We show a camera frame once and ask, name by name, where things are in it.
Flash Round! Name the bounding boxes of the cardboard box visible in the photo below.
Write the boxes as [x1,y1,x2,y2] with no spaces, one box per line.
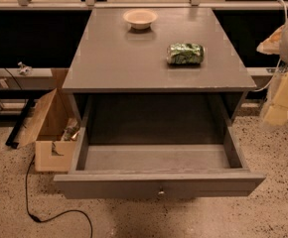
[18,68,82,174]

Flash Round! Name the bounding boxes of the black floor cable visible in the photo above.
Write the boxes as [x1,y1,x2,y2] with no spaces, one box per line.
[24,154,94,238]

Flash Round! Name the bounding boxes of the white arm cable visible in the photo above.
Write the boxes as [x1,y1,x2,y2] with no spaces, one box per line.
[252,0,288,93]

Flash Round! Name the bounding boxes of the items inside cardboard box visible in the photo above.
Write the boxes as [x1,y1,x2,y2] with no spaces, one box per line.
[61,118,79,141]

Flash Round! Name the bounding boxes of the crushed green can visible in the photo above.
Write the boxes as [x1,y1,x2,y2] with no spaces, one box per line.
[166,43,205,64]

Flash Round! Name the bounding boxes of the white bowl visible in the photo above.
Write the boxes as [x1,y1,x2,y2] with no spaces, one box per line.
[123,9,158,30]

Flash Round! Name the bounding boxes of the open grey top drawer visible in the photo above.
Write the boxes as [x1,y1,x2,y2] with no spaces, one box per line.
[55,93,265,198]

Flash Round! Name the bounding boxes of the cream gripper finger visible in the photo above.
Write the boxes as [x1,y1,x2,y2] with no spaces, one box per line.
[262,71,288,126]
[256,26,284,55]

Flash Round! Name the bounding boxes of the grey cabinet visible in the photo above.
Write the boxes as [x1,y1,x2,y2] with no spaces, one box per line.
[62,7,258,124]

